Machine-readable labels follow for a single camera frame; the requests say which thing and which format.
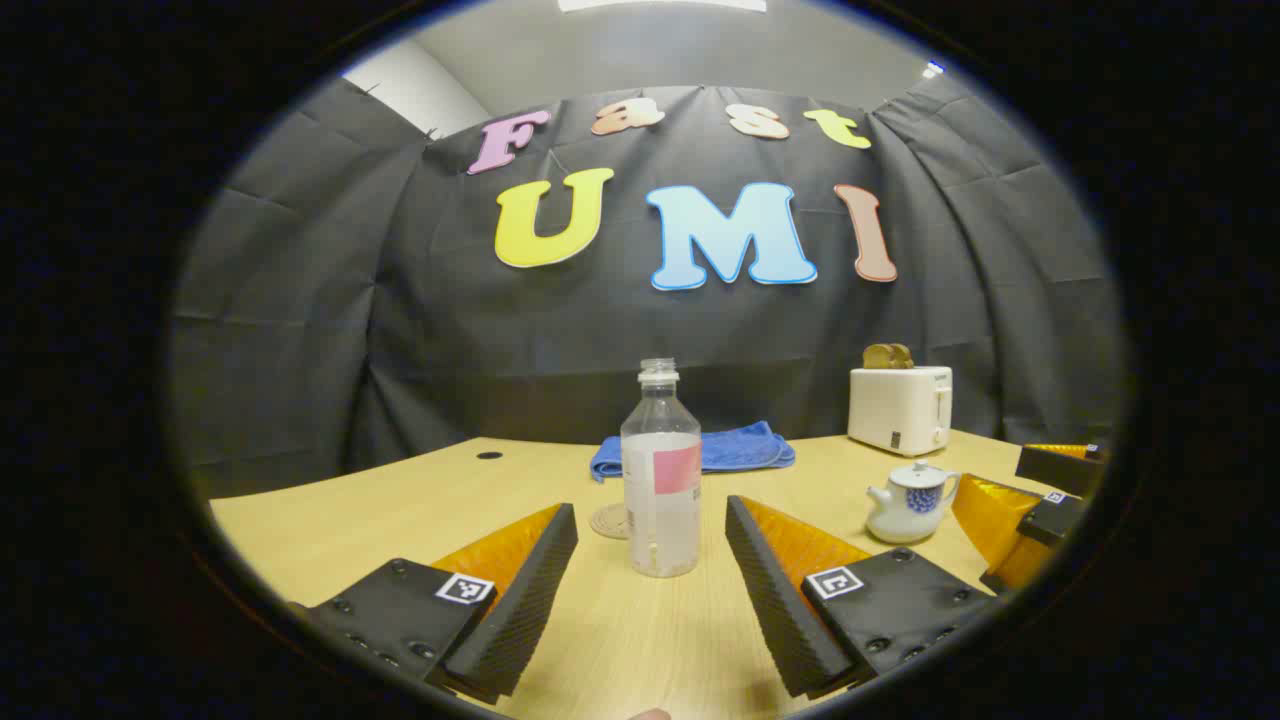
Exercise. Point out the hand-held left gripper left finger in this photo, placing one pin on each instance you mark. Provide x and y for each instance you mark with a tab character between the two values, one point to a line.
530	600

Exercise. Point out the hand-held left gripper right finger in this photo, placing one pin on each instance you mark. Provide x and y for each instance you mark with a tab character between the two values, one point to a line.
770	600

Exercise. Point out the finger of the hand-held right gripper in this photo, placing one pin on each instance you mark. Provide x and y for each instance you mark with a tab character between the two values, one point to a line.
1050	520
1055	468

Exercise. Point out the round beige coaster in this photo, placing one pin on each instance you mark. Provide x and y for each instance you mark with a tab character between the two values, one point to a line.
607	522

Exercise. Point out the clear plastic water bottle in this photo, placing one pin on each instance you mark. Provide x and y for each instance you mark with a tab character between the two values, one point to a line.
660	520

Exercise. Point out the white blue-patterned teacup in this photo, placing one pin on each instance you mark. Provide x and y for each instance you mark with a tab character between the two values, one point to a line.
905	515

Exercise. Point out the blue folded towel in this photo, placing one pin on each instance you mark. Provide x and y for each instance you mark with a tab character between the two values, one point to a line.
740	450

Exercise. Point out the white toaster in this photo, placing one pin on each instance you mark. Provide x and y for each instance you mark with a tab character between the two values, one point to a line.
895	410

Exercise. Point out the brown bread slices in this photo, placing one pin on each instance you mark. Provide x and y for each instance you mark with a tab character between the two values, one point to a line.
887	356

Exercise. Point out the black backdrop cloth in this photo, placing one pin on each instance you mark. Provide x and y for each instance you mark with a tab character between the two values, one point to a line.
400	330

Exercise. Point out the ceiling light panel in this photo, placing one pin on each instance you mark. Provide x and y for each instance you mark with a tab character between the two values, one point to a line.
660	5

